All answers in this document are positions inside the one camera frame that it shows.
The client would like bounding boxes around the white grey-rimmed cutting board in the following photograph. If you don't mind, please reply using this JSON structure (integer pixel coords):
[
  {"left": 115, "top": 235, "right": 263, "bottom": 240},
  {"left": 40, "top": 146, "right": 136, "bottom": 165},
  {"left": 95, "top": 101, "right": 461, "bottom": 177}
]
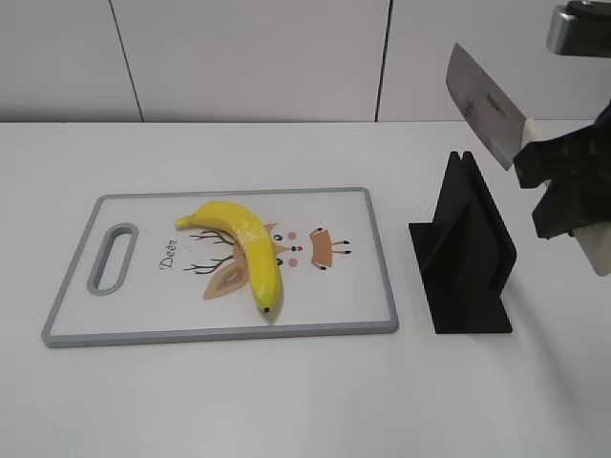
[{"left": 41, "top": 187, "right": 398, "bottom": 347}]

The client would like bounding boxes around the yellow plastic banana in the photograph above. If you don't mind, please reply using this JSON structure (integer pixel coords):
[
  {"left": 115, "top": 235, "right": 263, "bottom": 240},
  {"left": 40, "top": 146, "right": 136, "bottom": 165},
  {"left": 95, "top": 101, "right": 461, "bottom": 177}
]
[{"left": 175, "top": 201, "right": 282, "bottom": 315}]

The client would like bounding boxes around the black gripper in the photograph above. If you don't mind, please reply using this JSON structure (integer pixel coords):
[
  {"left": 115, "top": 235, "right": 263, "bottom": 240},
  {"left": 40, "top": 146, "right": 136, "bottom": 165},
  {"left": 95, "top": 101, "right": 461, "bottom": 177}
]
[{"left": 513, "top": 104, "right": 611, "bottom": 239}]

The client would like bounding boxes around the cleaver with white handle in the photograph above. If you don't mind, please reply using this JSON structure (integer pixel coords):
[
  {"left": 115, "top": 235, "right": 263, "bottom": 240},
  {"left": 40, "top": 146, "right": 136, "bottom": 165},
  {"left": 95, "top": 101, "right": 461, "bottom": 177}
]
[{"left": 445, "top": 44, "right": 610, "bottom": 277}]

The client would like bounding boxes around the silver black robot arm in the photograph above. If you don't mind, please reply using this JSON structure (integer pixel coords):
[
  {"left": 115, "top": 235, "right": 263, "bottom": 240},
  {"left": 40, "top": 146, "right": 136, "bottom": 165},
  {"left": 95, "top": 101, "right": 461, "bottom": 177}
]
[{"left": 513, "top": 1, "right": 610, "bottom": 239}]

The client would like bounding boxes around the black knife stand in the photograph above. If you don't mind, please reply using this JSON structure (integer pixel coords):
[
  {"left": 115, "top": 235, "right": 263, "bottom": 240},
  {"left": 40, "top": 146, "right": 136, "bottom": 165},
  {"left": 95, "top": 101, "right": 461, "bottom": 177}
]
[{"left": 409, "top": 151, "right": 517, "bottom": 334}]

